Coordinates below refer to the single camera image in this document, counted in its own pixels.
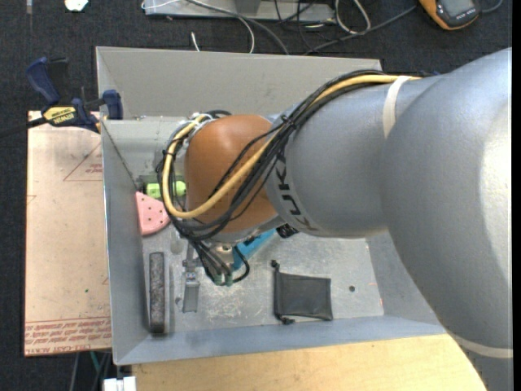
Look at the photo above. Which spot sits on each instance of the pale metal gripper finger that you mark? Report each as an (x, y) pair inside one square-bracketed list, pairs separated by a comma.
[(191, 295)]

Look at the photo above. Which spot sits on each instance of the dark grey flat block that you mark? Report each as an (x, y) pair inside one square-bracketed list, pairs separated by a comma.
[(157, 291)]

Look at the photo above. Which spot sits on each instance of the blue plastic object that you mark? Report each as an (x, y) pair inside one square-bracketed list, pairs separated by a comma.
[(253, 246)]

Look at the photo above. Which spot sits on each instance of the pink triangular sponge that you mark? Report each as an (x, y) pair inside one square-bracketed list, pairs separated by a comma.
[(150, 216)]

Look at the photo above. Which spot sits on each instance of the lime green plastic object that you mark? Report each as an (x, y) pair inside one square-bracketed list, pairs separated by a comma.
[(154, 189)]

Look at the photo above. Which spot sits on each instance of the brown cardboard board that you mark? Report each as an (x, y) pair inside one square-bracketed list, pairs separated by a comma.
[(65, 226)]

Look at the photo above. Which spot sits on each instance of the grey metal bin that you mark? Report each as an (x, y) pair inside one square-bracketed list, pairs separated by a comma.
[(244, 84)]

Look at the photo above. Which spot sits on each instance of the black cylinder on white bracket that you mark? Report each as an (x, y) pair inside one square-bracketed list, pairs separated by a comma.
[(287, 230)]

